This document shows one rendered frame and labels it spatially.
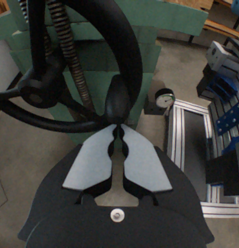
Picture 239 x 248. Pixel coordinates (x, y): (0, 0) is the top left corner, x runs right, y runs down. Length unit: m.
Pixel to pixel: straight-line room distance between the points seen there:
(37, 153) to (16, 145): 0.28
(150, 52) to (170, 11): 0.11
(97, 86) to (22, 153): 1.01
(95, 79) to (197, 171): 0.80
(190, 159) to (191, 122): 0.31
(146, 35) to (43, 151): 1.07
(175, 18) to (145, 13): 0.07
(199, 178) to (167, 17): 0.84
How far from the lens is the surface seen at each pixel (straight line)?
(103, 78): 0.38
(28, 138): 1.29
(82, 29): 0.22
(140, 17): 0.31
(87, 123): 0.25
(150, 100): 0.42
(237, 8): 0.69
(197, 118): 1.08
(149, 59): 0.35
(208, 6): 0.53
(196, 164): 0.90
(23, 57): 0.44
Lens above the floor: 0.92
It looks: 60 degrees down
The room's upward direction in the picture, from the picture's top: 4 degrees clockwise
